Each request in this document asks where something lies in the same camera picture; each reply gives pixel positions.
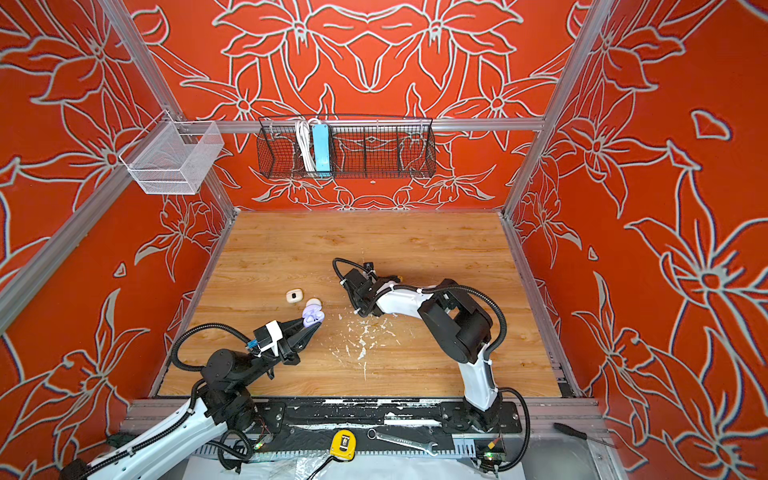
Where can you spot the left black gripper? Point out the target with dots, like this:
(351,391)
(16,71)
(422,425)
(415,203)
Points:
(290,346)

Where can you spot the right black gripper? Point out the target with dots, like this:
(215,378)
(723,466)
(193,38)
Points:
(355,305)

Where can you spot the purple round puck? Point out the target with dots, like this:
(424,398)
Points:
(312,314)

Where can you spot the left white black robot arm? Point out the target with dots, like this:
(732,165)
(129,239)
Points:
(220,408)

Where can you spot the yellow tape measure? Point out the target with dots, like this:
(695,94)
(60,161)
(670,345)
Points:
(343,446)

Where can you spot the silver wrench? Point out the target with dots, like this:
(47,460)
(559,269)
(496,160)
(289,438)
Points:
(428,447)

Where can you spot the light blue box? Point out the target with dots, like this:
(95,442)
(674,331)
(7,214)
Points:
(321,143)

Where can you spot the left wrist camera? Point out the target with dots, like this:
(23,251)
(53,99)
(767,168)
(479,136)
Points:
(266,339)

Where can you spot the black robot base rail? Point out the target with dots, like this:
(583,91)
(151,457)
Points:
(305,426)

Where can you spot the black wire wall basket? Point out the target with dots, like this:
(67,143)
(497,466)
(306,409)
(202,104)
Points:
(361,147)

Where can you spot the clear mesh wall basket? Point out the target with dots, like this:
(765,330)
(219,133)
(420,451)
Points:
(169,157)

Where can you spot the black handled screwdriver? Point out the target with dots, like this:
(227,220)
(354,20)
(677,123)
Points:
(574,433)

